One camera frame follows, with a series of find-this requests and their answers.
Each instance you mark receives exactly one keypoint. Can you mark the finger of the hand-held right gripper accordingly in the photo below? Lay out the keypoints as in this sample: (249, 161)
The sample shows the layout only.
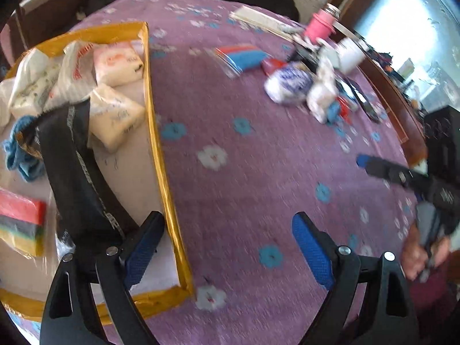
(388, 174)

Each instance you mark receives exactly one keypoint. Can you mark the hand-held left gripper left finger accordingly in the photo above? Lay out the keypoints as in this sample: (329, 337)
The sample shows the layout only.
(142, 251)

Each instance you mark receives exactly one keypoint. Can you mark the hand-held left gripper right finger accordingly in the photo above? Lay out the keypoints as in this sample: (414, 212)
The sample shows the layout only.
(312, 248)

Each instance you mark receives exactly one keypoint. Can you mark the red plastic bag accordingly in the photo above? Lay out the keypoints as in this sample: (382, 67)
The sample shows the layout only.
(345, 107)

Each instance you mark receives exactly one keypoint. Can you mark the small blue tissue packet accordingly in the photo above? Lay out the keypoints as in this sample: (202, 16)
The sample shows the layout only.
(333, 112)

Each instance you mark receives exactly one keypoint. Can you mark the black foil bag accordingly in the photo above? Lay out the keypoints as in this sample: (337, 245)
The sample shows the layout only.
(75, 187)

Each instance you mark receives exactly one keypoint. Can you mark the yellow cardboard box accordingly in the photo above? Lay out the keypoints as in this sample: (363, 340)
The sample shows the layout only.
(158, 151)

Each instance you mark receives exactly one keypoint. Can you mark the zip bag multicoloured foam strips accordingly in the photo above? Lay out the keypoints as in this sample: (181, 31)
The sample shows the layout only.
(21, 219)

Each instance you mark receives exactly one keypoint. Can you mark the blue white plastic wrapper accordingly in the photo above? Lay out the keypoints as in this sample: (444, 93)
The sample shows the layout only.
(289, 82)

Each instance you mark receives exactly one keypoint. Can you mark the white tissue pack grey print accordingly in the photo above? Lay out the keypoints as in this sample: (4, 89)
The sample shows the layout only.
(115, 118)

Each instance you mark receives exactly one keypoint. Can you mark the small red packet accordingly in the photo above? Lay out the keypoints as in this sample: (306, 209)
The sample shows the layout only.
(272, 67)

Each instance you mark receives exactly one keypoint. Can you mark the zip bag red blue foam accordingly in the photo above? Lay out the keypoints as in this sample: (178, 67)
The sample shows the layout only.
(244, 57)

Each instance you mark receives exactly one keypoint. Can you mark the white tissue pack red print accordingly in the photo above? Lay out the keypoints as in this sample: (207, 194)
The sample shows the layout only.
(77, 75)

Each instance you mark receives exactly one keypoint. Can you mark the pink tissue packet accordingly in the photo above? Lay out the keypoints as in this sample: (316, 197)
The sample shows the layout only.
(116, 63)

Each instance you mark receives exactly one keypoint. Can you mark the printed white plastic bag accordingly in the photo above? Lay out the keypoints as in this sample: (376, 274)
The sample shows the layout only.
(25, 82)

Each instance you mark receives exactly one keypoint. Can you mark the person's right hand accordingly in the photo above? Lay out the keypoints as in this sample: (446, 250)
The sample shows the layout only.
(413, 258)

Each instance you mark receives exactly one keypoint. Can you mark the dark smartphone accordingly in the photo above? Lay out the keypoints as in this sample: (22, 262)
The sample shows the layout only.
(363, 100)

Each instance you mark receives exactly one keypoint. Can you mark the wooden windowsill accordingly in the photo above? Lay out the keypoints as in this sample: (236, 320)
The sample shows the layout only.
(391, 93)

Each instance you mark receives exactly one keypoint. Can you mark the purple floral tablecloth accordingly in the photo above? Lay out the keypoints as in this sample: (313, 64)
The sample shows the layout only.
(269, 172)

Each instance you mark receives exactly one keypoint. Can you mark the white plastic jar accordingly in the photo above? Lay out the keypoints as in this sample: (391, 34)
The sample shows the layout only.
(350, 55)

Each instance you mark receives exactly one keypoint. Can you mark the black electric motor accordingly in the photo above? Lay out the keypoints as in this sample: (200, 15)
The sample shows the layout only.
(305, 52)

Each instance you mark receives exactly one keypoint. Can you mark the blue knit cloth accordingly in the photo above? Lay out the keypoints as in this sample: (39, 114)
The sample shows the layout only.
(21, 158)

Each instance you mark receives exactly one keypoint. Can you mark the pink knit-covered bottle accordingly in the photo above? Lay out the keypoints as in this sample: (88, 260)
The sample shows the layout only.
(320, 25)

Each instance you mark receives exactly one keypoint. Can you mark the paper notebook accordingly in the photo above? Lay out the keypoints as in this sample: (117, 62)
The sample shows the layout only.
(266, 19)

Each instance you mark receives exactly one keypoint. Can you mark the brown armchair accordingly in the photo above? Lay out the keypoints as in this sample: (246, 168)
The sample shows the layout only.
(43, 10)

